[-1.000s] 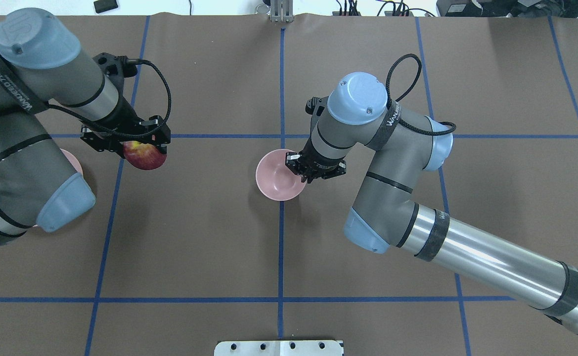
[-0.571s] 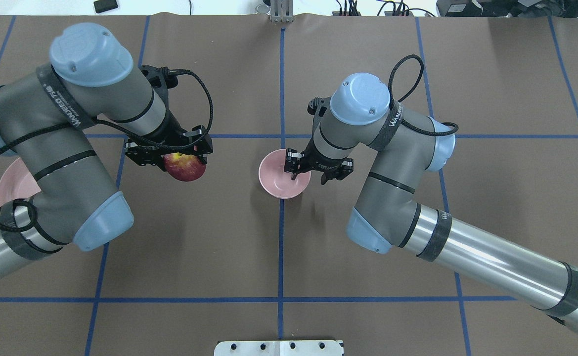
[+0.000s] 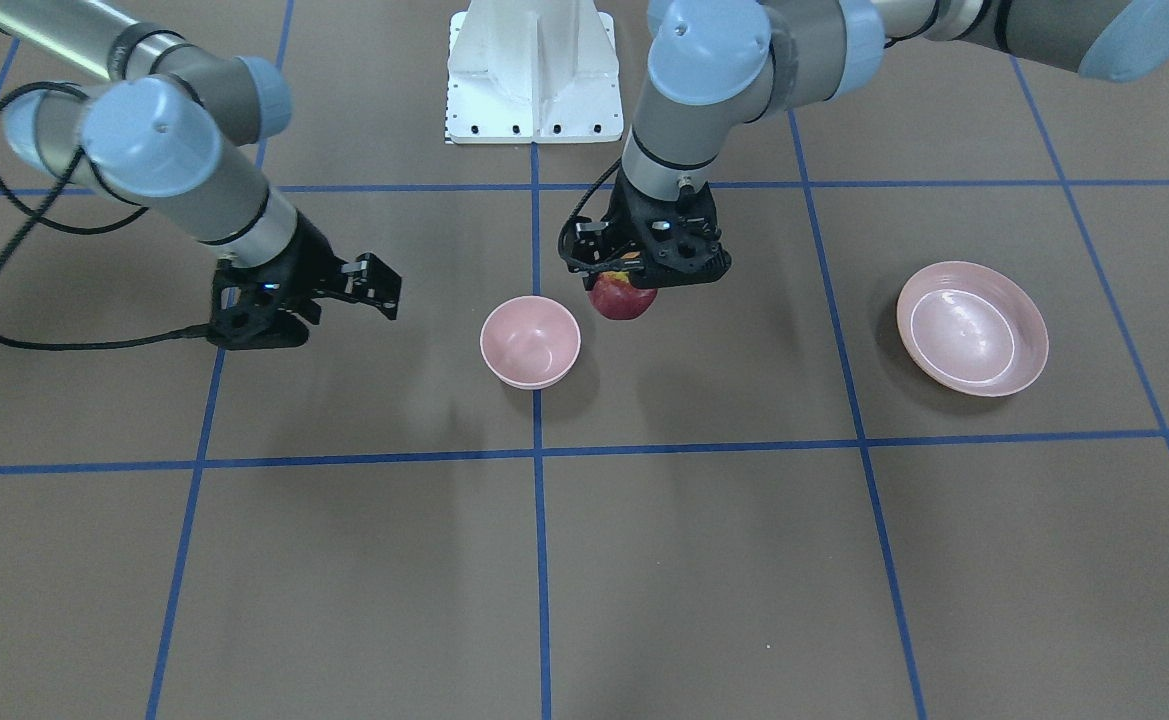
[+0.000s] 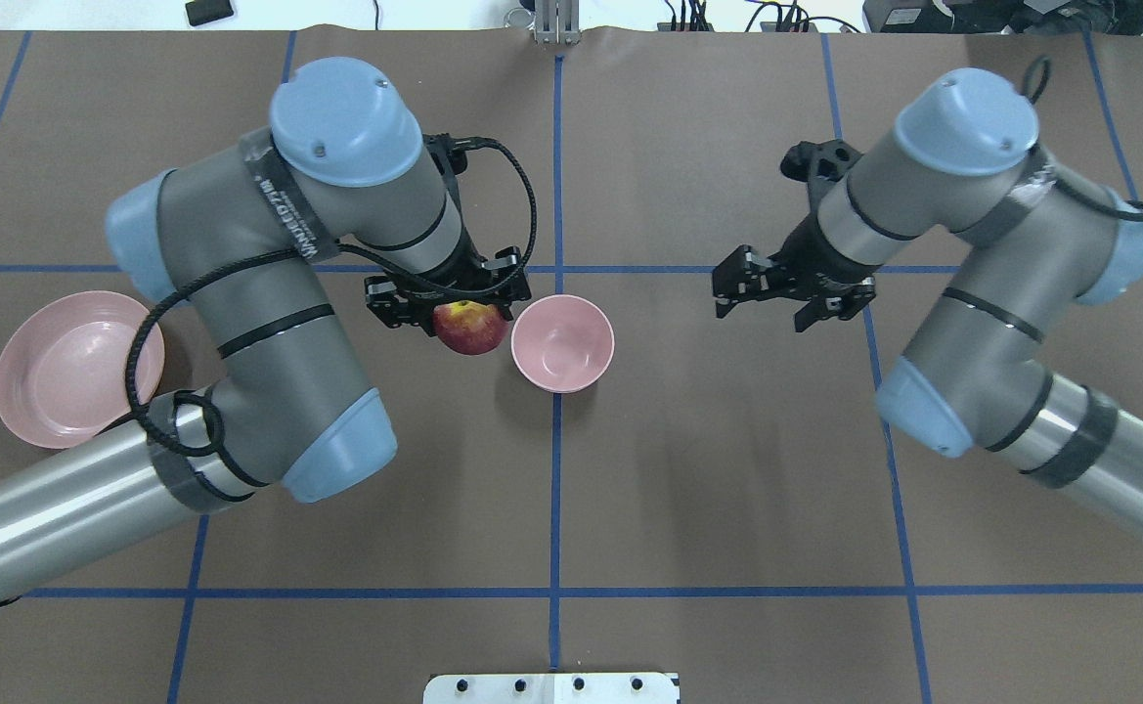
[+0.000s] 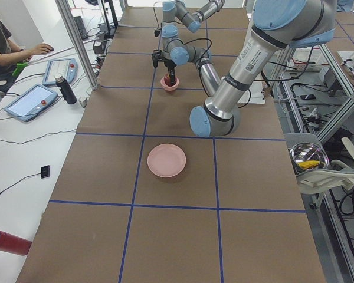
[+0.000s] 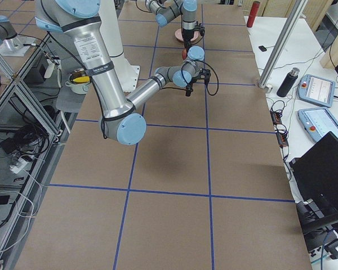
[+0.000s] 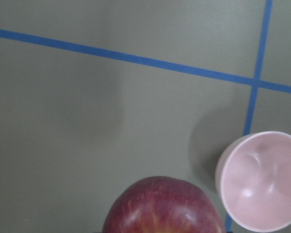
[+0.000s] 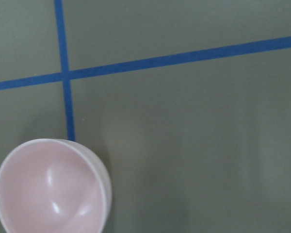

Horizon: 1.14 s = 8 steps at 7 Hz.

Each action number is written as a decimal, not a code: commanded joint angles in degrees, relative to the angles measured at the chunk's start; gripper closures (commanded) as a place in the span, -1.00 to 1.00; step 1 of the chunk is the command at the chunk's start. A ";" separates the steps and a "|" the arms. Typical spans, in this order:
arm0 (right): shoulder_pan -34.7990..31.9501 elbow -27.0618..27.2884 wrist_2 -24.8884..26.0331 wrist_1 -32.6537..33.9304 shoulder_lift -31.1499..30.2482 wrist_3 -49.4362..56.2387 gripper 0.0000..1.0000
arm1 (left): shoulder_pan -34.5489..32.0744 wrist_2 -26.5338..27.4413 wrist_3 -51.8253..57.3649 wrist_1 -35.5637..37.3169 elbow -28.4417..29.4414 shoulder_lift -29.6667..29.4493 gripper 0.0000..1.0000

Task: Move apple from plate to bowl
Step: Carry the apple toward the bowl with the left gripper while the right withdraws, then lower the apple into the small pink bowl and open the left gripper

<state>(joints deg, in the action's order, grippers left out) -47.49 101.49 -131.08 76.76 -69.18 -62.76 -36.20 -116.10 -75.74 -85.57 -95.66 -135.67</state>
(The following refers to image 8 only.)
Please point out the pink bowl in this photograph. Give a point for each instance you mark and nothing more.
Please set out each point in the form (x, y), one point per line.
(54, 186)

